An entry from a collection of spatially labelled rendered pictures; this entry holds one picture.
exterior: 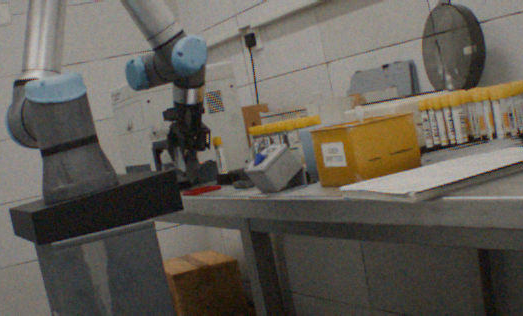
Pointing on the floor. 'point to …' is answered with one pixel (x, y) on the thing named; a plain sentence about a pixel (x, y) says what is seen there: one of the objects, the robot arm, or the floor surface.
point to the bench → (375, 225)
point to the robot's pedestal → (106, 273)
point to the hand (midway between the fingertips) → (183, 170)
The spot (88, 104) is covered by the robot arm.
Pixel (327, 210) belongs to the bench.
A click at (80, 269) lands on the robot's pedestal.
